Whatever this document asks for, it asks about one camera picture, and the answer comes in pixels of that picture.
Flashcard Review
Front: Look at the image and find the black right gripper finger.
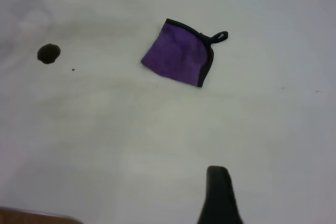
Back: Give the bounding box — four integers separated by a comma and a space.
197, 165, 245, 224

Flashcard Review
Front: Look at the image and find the purple cloth with black trim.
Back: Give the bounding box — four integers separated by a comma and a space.
140, 18, 229, 89

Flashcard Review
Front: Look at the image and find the dark coffee stain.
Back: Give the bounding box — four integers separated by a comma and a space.
37, 43, 61, 65

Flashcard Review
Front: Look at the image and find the brown blurred board edge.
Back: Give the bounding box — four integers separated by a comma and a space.
0, 206, 82, 224

